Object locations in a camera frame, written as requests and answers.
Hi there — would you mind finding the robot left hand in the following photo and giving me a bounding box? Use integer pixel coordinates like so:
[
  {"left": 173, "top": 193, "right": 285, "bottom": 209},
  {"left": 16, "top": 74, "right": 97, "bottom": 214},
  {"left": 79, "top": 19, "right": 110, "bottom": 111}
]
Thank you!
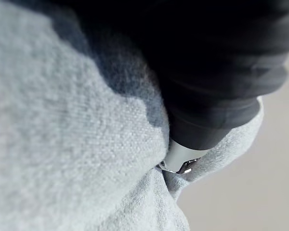
[{"left": 47, "top": 0, "right": 289, "bottom": 174}]

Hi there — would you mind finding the light grey fabric cushion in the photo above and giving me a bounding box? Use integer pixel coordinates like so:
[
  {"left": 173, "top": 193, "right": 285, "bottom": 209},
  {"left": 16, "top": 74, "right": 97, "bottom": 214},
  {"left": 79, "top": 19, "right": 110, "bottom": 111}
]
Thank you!
[{"left": 0, "top": 0, "right": 267, "bottom": 231}]

